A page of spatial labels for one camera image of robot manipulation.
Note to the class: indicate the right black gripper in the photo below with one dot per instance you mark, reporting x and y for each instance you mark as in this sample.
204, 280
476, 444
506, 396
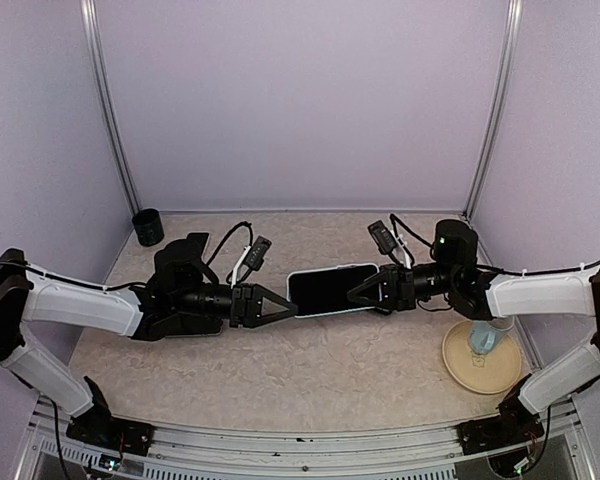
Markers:
397, 288

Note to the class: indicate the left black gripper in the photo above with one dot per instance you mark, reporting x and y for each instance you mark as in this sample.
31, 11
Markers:
246, 306

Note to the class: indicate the black phone silver edge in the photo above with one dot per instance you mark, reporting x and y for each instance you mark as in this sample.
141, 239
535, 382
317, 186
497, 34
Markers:
181, 334

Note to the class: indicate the light blue phone case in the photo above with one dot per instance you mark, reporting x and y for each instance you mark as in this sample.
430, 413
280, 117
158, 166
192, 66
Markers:
300, 312

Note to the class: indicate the black phone purple edge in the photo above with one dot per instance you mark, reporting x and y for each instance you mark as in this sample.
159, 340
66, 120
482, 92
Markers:
325, 290

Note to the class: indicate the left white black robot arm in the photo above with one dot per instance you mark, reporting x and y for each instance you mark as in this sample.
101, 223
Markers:
183, 298

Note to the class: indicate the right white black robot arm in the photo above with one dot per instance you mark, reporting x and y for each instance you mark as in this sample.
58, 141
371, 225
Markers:
484, 293

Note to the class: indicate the light blue mug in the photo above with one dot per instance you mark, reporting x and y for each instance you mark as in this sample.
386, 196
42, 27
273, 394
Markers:
485, 336

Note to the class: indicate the beige round plate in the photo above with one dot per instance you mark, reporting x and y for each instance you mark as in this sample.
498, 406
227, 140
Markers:
493, 373

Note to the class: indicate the dark green cup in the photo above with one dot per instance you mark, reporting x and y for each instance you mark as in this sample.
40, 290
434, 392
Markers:
148, 227

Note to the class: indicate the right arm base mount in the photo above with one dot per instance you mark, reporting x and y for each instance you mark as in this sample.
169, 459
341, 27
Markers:
511, 426

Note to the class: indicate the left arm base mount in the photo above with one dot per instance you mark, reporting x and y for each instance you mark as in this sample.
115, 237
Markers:
101, 429

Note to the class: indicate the front aluminium rail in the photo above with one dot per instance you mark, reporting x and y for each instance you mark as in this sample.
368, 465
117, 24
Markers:
437, 451

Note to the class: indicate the right aluminium frame post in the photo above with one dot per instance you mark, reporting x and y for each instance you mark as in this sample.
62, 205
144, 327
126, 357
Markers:
498, 103

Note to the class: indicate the aluminium frame post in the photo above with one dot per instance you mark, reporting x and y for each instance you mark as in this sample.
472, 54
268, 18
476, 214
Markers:
498, 103
98, 64

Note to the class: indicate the left aluminium frame post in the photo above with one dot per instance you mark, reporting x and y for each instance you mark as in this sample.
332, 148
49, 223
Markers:
98, 64

